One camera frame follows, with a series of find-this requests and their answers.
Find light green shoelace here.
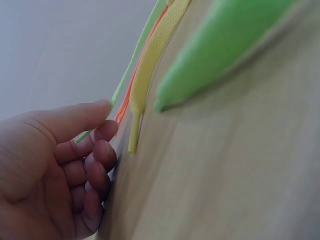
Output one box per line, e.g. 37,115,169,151
74,0,162,144

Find orange shoelace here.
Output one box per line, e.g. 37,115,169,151
113,4,170,138

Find yellow shoelace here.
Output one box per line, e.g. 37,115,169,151
127,0,193,155

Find bright green shoelace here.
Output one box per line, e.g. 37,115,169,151
152,0,305,113

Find person's left hand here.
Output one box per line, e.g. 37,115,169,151
0,98,120,240

